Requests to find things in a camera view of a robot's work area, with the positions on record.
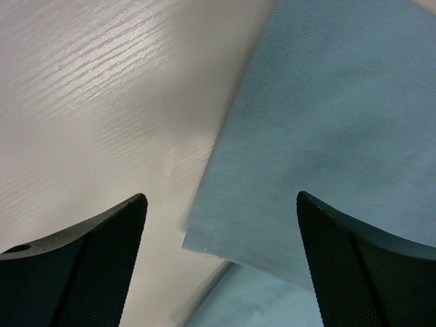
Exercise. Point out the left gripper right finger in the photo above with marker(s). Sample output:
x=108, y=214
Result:
x=364, y=276

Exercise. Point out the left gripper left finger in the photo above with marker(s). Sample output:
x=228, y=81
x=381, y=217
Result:
x=78, y=276

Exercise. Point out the light blue trousers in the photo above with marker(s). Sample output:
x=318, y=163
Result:
x=339, y=101

